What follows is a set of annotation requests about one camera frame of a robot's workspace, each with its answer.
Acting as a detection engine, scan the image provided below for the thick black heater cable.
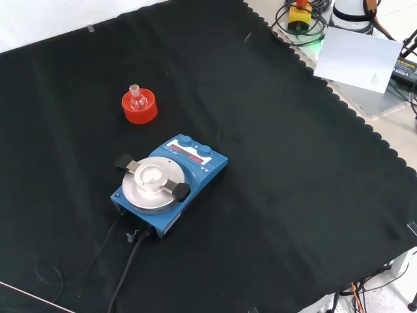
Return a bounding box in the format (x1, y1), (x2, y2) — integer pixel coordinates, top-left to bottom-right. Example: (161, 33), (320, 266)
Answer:
(106, 228), (152, 313)

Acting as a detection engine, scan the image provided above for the black bench cloth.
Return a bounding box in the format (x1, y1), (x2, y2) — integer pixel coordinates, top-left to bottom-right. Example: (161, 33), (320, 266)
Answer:
(0, 0), (417, 313)

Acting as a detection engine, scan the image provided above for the clear round-bottom flask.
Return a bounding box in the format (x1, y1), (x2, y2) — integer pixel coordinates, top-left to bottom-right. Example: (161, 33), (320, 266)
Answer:
(128, 84), (147, 112)

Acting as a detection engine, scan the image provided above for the yellow stop button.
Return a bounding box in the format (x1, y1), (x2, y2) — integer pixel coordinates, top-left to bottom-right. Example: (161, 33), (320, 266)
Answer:
(287, 0), (313, 34)

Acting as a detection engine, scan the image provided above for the pale board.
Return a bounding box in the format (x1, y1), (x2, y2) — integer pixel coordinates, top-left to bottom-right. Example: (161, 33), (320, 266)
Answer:
(313, 26), (404, 95)

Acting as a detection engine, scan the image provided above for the thin black heater cable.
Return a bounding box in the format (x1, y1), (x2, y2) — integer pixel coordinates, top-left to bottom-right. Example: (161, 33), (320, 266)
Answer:
(77, 212), (126, 285)

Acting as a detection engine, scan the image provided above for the thin glass rod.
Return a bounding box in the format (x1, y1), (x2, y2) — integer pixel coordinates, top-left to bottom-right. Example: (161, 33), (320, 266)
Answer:
(0, 280), (76, 313)

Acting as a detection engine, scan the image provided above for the black coiled cable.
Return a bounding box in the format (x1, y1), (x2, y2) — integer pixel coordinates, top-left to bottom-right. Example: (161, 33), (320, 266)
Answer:
(274, 0), (329, 37)

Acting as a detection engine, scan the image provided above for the blue-base heater with steel plate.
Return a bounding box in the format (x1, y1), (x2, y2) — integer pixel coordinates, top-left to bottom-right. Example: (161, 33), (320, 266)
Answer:
(109, 134), (229, 240)

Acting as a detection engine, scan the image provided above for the black power adapter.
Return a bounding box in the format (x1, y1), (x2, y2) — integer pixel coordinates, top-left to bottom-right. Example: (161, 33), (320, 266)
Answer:
(390, 56), (417, 86)

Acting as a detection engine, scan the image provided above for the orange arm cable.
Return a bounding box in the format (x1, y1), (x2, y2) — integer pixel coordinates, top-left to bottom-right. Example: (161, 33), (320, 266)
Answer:
(364, 0), (397, 42)

